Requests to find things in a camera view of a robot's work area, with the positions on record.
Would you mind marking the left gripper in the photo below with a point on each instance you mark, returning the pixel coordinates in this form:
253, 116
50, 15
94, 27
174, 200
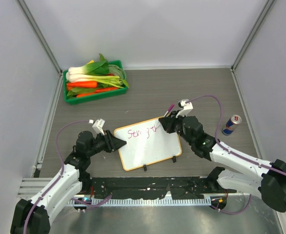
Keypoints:
112, 143

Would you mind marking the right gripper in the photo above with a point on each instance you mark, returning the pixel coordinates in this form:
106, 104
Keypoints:
167, 123

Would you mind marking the pink capped marker pen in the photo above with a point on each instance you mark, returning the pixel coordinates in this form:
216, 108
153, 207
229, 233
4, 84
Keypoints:
169, 110

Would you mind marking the yellow framed whiteboard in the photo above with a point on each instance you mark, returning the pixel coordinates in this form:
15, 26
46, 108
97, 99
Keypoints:
146, 143

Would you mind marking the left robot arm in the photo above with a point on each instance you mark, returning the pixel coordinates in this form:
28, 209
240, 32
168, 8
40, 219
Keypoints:
36, 215

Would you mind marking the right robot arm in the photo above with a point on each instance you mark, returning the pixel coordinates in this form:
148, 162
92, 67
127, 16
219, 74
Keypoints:
257, 177

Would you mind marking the red chili toy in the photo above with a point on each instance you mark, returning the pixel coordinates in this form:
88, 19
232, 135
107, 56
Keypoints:
107, 89

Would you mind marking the orange carrot toy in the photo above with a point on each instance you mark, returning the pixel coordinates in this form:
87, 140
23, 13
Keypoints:
85, 95
82, 84

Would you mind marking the green onion toy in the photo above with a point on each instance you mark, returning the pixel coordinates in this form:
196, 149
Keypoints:
115, 81

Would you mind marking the green leaf vegetable toy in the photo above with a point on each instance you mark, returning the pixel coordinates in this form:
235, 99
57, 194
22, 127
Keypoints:
77, 91

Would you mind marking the energy drink can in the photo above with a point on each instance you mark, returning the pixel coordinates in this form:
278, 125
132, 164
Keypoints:
233, 122

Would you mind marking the bok choy toy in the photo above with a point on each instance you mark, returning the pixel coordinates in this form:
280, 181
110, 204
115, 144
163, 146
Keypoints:
98, 68

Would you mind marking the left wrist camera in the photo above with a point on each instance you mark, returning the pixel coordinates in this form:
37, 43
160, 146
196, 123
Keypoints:
97, 125

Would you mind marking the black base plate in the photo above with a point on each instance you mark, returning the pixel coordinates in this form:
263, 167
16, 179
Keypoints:
151, 188

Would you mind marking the white cable duct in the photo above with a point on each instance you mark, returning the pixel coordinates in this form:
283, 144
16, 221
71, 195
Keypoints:
167, 201

